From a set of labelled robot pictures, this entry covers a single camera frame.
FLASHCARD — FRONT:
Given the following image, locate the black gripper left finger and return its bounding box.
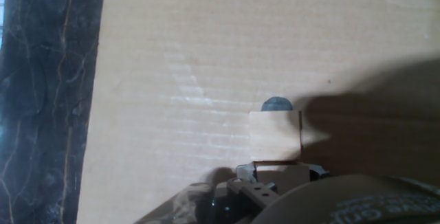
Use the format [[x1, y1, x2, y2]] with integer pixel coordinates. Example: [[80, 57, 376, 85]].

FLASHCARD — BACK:
[[133, 163, 279, 224]]

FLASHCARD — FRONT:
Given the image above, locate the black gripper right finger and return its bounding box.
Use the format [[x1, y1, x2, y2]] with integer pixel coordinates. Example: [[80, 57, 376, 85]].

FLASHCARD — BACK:
[[250, 164, 440, 224]]

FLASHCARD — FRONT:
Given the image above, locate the small wooden cube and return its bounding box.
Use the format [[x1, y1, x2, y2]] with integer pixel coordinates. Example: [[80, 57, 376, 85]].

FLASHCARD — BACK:
[[248, 109, 303, 162], [253, 160, 311, 196]]

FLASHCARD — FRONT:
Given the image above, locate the black round mark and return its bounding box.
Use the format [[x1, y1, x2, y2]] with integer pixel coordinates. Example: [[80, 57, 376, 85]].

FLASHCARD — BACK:
[[260, 96, 294, 112]]

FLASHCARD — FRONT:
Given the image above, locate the brown cardboard sheet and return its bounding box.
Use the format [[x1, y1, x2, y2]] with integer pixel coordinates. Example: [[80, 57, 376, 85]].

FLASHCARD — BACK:
[[76, 0, 440, 224]]

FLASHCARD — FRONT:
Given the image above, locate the dark marble pattern mat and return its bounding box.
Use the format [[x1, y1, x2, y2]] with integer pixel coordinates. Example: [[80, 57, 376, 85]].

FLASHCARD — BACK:
[[0, 0, 107, 224]]

